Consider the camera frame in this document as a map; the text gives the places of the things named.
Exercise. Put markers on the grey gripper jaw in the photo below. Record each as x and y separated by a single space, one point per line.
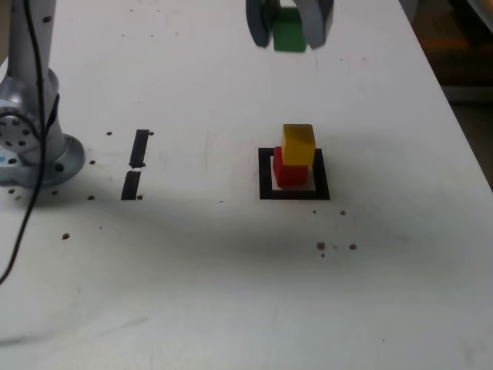
317 19

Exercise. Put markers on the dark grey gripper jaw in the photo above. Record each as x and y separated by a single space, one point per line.
259 23

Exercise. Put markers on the green cube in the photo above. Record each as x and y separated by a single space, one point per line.
289 36

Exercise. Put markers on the yellow cube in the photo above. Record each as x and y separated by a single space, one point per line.
298 146

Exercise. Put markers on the red cube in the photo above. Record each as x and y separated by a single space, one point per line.
292 177

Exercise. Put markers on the black tape square outline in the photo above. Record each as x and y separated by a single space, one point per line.
265 192

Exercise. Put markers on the brown background furniture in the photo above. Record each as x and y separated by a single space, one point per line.
462 38

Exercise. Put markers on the black tape strip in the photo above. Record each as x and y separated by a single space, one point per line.
138 146

